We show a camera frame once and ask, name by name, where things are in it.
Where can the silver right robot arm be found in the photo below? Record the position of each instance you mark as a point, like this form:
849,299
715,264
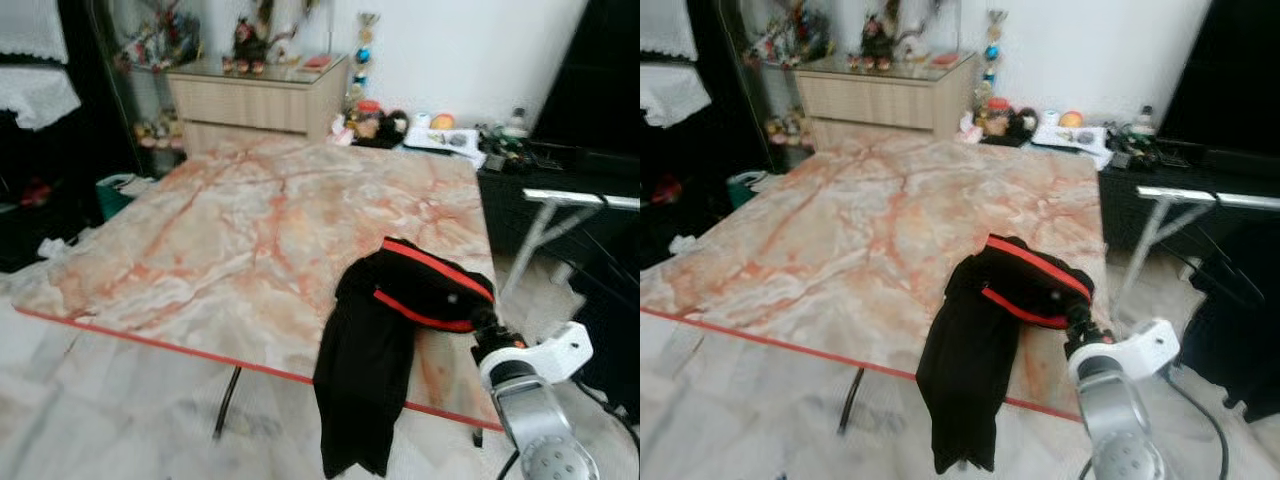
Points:
535,430
1115,430

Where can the pink tissue pack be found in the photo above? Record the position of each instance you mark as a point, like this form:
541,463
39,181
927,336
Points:
342,130
970,127

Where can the marble top folding table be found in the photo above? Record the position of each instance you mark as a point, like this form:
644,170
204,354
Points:
870,220
250,220

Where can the glass display cabinet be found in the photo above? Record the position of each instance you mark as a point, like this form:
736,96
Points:
780,60
150,60

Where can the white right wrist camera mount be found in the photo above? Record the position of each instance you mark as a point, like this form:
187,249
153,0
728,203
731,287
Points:
1135,350
545,352

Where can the white blue ball plush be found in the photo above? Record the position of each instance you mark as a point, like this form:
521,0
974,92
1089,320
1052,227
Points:
422,120
1050,118

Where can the white lace cloth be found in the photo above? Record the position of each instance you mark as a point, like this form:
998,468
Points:
665,28
35,95
30,30
670,95

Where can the black flat television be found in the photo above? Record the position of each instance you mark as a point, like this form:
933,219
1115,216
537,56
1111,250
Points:
1225,60
605,70

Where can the green basket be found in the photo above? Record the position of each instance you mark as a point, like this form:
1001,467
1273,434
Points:
118,195
748,190

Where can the small white bottle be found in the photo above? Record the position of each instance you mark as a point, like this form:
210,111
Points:
1146,115
517,118

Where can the black television cabinet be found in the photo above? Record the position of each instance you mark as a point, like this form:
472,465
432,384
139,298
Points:
500,200
1130,205

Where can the orange red ball plush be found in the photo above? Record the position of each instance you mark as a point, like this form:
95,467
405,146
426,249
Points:
443,121
1072,118

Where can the blue gold trophy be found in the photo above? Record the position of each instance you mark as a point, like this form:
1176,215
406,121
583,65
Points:
363,50
991,50

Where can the small red tray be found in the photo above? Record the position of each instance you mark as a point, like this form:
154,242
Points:
944,60
316,62

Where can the black yellow gadget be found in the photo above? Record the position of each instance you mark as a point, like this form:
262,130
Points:
510,148
1140,145

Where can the red lid jar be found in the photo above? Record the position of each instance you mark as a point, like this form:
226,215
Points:
997,115
368,118

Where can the black tall cabinet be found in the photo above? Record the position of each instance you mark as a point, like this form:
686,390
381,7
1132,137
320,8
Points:
700,160
80,160

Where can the black mouse plush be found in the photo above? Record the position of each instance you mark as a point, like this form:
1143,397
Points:
1022,122
392,125

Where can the dark figurine ornament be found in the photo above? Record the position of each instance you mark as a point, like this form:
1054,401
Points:
880,38
250,40

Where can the light wooden cabinet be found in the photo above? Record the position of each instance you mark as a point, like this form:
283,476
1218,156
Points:
260,100
880,97

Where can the metal clothes rack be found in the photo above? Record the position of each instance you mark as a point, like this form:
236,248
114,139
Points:
1190,195
560,197

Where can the dark shirt with red stripes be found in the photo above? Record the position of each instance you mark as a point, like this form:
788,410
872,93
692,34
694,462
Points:
975,370
370,370

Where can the stack of white papers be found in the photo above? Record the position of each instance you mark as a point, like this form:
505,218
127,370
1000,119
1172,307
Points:
445,140
1075,138

